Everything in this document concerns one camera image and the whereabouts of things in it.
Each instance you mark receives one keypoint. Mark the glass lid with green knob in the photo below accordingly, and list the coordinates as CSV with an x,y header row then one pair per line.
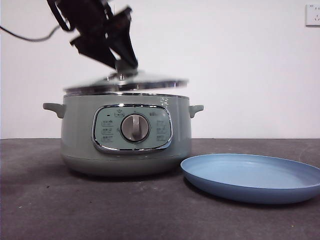
x,y
130,81

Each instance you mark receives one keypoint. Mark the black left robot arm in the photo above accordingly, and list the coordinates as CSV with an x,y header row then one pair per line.
x,y
83,17

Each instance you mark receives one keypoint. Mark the white wall socket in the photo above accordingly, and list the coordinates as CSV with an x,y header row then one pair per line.
x,y
313,15

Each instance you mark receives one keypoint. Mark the blue round plate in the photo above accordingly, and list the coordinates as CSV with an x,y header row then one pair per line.
x,y
250,175

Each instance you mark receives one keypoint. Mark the pale green electric steamer pot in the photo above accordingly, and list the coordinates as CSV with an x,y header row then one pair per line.
x,y
80,140

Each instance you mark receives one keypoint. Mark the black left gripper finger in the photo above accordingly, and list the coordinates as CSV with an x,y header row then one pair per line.
x,y
122,37
96,51

